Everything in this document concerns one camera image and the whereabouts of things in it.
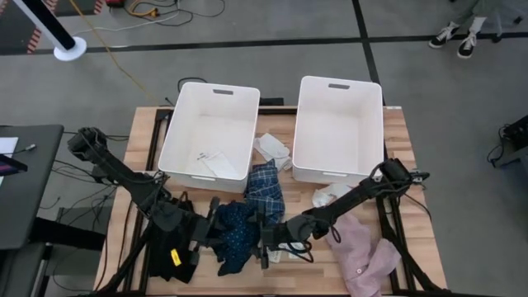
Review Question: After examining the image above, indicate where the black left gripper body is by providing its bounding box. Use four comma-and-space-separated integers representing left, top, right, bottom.
185, 214, 218, 251

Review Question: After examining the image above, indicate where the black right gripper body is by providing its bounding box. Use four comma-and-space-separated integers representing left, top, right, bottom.
261, 221, 293, 253

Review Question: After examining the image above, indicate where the white teal-striped sock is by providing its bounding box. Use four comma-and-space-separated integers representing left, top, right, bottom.
266, 242, 307, 264
311, 182, 352, 208

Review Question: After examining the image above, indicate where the black garment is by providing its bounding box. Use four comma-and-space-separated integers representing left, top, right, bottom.
147, 192, 200, 285

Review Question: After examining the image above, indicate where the blue plaid shirt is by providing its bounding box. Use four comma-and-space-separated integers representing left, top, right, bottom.
244, 158, 286, 227

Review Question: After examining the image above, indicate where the navy dotted garment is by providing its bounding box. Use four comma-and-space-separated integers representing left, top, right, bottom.
212, 200, 265, 276

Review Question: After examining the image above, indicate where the white tagged sock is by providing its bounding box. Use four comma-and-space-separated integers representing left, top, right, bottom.
185, 150, 241, 180

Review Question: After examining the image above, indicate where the plain white sock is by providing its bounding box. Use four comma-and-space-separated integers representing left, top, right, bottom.
252, 132, 293, 172

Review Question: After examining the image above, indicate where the pink shirt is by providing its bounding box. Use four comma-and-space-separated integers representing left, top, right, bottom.
324, 212, 403, 297

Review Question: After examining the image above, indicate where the white perforated bin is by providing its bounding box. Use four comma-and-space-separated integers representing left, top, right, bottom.
158, 81, 262, 194
291, 75, 385, 186

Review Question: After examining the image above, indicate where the black power adapter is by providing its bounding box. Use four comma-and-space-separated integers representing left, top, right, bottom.
90, 164, 116, 185

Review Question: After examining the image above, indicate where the black bench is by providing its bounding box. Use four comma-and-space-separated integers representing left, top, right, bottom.
31, 217, 107, 252

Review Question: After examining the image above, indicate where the black desk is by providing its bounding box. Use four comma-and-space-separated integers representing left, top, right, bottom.
0, 125, 65, 252

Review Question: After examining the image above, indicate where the dark tablet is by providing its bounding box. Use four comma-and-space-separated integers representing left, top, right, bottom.
0, 153, 29, 177

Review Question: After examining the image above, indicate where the white paper sheet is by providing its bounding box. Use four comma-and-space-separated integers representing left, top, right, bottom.
0, 137, 20, 159

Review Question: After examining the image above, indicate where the white and black pole stand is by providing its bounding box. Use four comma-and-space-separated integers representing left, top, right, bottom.
12, 0, 87, 63

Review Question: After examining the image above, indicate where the dark mat with striped edge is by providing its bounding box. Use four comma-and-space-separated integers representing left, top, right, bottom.
0, 0, 104, 57

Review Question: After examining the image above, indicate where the person's leg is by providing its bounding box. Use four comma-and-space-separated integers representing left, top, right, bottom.
449, 0, 525, 34

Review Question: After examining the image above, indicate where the black cable behind table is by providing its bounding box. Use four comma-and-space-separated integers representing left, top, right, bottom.
177, 76, 210, 94

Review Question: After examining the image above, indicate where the yellow floor cable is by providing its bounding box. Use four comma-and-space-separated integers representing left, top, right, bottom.
68, 0, 160, 106

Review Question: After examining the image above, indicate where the black looped floor cable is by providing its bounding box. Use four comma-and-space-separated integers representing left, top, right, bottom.
123, 0, 227, 28

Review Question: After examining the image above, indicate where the white floor cable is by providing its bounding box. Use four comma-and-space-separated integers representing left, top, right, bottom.
72, 11, 182, 36

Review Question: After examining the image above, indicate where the yellow coiled cable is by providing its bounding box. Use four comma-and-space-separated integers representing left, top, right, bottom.
126, 0, 161, 19

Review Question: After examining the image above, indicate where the black equipment with cables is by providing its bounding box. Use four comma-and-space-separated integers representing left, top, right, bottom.
488, 114, 528, 169

